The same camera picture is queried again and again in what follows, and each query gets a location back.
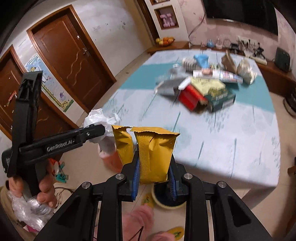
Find yellow slipper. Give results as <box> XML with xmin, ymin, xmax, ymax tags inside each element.
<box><xmin>166</xmin><ymin>226</ymin><xmax>185</xmax><ymax>241</ymax></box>
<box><xmin>142</xmin><ymin>193</ymin><xmax>154</xmax><ymax>209</ymax></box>

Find pink trousers leg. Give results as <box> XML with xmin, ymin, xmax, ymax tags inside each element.
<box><xmin>122</xmin><ymin>205</ymin><xmax>170</xmax><ymax>240</ymax></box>

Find brown paper bag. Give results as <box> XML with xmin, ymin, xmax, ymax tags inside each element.
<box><xmin>221</xmin><ymin>50</ymin><xmax>237</xmax><ymax>74</ymax></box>

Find white power strip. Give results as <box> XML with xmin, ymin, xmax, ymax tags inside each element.
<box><xmin>244</xmin><ymin>51</ymin><xmax>267</xmax><ymax>66</ymax></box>

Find yellow snack bag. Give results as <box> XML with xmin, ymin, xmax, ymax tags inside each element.
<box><xmin>112</xmin><ymin>125</ymin><xmax>180</xmax><ymax>185</ymax></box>

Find fruit bowl with oranges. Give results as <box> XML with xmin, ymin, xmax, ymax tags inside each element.
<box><xmin>155</xmin><ymin>37</ymin><xmax>175</xmax><ymax>47</ymax></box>

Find patterned tablecloth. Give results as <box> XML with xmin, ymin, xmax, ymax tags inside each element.
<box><xmin>103</xmin><ymin>50</ymin><xmax>280</xmax><ymax>187</ymax></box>

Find white paper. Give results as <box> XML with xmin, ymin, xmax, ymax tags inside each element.
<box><xmin>83</xmin><ymin>108</ymin><xmax>120</xmax><ymax>155</ymax></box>

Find blue teapot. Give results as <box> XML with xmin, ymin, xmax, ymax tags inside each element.
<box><xmin>206</xmin><ymin>39</ymin><xmax>215</xmax><ymax>48</ymax></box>

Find grey foil package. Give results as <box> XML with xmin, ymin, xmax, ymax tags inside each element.
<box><xmin>154</xmin><ymin>77</ymin><xmax>185</xmax><ymax>96</ymax></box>

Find black trash bin yellow rim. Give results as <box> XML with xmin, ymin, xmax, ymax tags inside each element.
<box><xmin>151</xmin><ymin>183</ymin><xmax>186</xmax><ymax>210</ymax></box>

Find black speaker box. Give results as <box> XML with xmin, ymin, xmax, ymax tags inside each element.
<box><xmin>274</xmin><ymin>47</ymin><xmax>290</xmax><ymax>72</ymax></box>

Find green yellow Codex chocolate box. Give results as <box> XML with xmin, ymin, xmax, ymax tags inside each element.
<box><xmin>191</xmin><ymin>77</ymin><xmax>236</xmax><ymax>113</ymax></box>

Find person's left hand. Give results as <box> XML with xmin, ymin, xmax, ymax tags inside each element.
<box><xmin>7</xmin><ymin>161</ymin><xmax>57</xmax><ymax>208</ymax></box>

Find white Kinder chocolate box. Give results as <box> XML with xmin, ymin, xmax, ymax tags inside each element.
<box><xmin>193</xmin><ymin>69</ymin><xmax>243</xmax><ymax>83</ymax></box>

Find crumpled clear plastic wrapper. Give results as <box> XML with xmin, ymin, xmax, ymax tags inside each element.
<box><xmin>236</xmin><ymin>58</ymin><xmax>257</xmax><ymax>85</ymax></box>

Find pink dumbbells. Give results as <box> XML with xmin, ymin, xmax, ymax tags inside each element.
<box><xmin>160</xmin><ymin>14</ymin><xmax>175</xmax><ymax>28</ymax></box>

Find red box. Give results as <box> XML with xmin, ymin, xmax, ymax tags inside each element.
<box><xmin>178</xmin><ymin>84</ymin><xmax>208</xmax><ymax>111</ymax></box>

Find blue plastic bag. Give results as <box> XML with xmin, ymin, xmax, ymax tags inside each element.
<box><xmin>194</xmin><ymin>54</ymin><xmax>210</xmax><ymax>69</ymax></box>

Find giraffe height chart poster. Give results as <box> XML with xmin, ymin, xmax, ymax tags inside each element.
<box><xmin>25</xmin><ymin>54</ymin><xmax>74</xmax><ymax>113</ymax></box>

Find brown wooden door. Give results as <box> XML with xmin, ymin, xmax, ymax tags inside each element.
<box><xmin>1</xmin><ymin>46</ymin><xmax>78</xmax><ymax>141</ymax></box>
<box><xmin>27</xmin><ymin>5</ymin><xmax>116</xmax><ymax>113</ymax></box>

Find black television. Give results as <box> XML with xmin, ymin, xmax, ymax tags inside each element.
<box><xmin>203</xmin><ymin>0</ymin><xmax>278</xmax><ymax>35</ymax></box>

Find clear plastic bag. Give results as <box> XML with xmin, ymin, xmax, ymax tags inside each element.
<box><xmin>8</xmin><ymin>191</ymin><xmax>54</xmax><ymax>232</ymax></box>

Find red plastic stool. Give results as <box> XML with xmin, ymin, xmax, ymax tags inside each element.
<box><xmin>98</xmin><ymin>142</ymin><xmax>122</xmax><ymax>173</ymax></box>

